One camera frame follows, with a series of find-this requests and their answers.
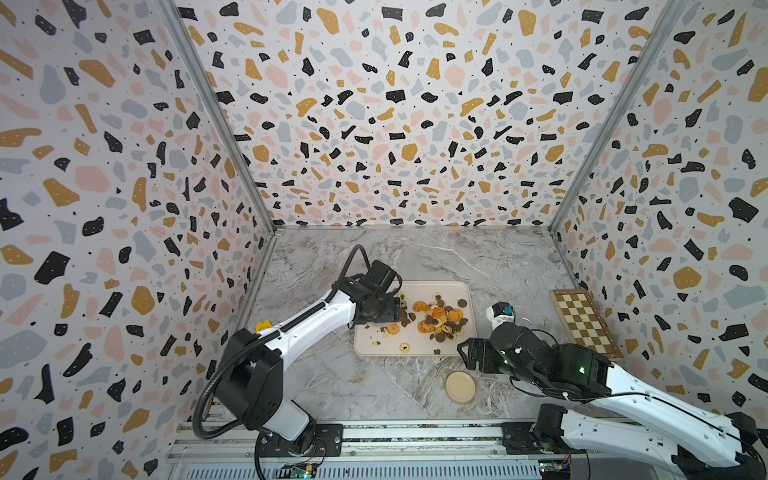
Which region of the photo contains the round beige jar lid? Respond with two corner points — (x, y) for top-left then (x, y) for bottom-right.
(444, 371), (477, 404)

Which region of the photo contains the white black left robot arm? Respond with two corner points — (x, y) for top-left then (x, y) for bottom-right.
(193, 260), (403, 450)

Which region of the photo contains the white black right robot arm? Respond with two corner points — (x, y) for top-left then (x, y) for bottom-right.
(457, 322), (767, 479)

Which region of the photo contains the pile of poured cookies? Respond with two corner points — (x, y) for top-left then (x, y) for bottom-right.
(406, 293), (473, 343)

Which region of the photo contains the cream rectangular tray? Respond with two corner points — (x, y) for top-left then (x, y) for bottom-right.
(353, 281), (477, 357)

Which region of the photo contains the wooden chessboard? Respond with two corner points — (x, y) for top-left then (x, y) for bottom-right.
(550, 289), (624, 361)

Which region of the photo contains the yellow triangular toy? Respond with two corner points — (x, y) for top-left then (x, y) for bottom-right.
(254, 320), (272, 333)

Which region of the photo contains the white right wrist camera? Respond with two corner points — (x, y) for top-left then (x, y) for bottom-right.
(486, 301), (516, 330)

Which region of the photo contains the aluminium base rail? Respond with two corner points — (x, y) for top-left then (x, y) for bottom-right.
(167, 420), (666, 479)

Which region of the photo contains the black corrugated cable conduit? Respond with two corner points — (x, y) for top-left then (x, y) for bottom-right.
(191, 244), (373, 440)

